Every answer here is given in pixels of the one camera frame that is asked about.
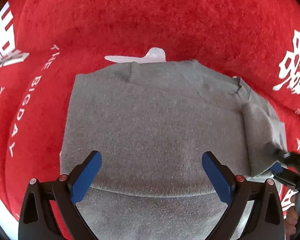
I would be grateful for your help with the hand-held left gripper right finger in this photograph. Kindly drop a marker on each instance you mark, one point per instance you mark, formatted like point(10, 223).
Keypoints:
point(217, 177)

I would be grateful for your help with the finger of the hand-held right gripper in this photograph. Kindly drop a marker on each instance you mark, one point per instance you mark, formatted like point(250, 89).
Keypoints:
point(277, 167)
point(275, 151)

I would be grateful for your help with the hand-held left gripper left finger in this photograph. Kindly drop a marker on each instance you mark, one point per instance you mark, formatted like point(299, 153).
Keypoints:
point(86, 177)

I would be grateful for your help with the grey knit sweater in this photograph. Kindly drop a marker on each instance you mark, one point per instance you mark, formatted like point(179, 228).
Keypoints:
point(152, 117)

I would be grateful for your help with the person's right hand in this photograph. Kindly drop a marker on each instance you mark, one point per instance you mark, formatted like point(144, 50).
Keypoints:
point(291, 220)

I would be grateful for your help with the red printed blanket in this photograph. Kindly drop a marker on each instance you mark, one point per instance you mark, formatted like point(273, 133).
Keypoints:
point(150, 17)

